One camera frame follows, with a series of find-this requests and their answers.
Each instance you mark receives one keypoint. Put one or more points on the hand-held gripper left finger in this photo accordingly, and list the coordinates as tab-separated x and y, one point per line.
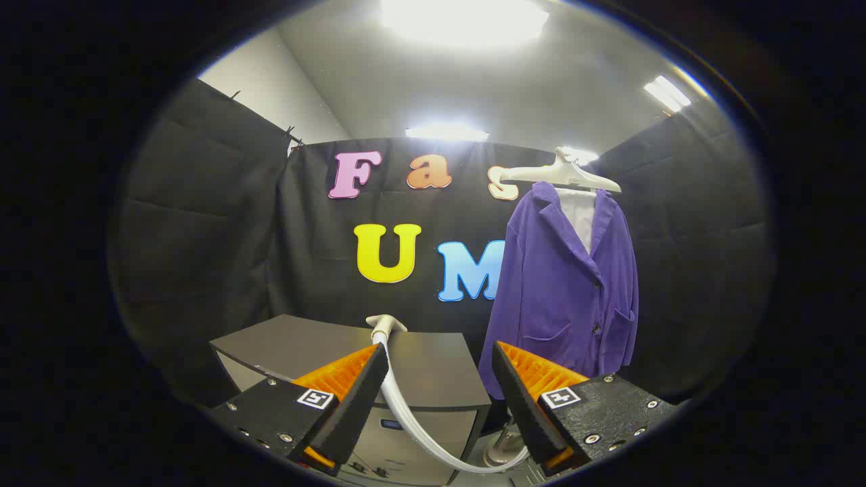
355	399

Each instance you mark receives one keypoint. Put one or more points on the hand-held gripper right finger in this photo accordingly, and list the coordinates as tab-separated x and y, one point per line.
517	399

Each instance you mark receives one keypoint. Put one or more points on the white shirt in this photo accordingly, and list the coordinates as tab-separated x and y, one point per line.
582	216

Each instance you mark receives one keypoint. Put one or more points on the white clothes hanger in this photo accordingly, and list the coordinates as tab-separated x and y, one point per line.
575	177

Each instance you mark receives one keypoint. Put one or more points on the grey stand base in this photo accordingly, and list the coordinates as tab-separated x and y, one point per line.
504	446

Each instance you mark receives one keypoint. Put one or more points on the grey cabinet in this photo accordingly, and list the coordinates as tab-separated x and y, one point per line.
304	338

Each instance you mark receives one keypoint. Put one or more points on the black backdrop cloth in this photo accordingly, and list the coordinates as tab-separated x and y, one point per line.
203	237

